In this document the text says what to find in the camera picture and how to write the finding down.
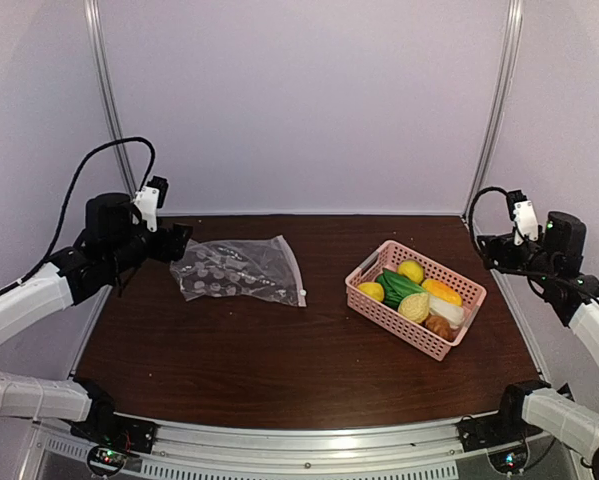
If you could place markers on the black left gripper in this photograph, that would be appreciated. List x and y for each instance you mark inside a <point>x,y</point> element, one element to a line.
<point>172,244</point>

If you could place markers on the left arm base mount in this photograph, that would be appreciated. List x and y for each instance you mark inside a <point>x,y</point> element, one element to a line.
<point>125,435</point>

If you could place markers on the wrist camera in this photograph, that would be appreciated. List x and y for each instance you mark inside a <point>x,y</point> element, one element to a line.
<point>522,214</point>
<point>147,201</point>

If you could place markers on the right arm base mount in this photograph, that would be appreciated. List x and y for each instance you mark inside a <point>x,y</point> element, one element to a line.
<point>489,431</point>

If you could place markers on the brown croissant toy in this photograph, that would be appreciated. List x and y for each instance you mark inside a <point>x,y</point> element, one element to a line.
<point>440,326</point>

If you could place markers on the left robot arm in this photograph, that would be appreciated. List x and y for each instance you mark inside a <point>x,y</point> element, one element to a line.
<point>120,234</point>

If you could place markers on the round circuit board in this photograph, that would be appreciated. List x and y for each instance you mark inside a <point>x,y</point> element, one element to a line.
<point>510,460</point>
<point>105,462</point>

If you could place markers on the left round circuit board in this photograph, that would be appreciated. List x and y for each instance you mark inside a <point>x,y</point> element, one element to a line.
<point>105,462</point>

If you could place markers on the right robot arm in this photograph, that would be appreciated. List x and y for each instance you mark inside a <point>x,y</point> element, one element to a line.
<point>550,258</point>

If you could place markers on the pale yellow walnut-shaped toy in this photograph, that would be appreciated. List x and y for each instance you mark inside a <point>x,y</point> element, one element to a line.
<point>415,307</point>

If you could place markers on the aluminium frame post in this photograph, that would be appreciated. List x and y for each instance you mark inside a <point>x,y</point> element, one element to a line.
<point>96,37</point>
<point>508,59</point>

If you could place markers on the clear zip top bag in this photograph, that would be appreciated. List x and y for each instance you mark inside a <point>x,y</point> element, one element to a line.
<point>262,269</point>

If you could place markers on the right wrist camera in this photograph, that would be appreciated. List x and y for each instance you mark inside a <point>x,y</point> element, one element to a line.
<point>522,214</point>

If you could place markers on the right aluminium frame post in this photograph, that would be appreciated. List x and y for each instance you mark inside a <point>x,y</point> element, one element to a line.
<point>508,59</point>

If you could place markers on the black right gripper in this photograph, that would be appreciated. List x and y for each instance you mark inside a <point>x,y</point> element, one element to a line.
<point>493,242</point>

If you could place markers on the green bok choy toy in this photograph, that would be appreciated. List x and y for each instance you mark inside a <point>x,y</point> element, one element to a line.
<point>396,287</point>

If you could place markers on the pink plastic basket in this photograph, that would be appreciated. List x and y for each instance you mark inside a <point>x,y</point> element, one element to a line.
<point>388,256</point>

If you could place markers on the front aluminium rail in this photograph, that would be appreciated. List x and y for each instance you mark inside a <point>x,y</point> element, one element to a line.
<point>423,450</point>

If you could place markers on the orange mango toy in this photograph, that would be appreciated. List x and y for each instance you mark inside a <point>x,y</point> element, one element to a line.
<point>442,291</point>

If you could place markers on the left aluminium frame post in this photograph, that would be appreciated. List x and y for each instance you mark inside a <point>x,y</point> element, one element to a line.
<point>96,37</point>

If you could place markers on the right round circuit board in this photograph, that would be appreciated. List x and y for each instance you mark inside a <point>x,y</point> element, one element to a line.
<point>510,460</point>

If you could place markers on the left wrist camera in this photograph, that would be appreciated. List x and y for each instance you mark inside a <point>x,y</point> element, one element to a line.
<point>147,201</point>

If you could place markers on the yellow lemon toy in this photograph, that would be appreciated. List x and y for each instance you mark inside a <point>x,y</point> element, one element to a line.
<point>412,270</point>
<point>372,289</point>

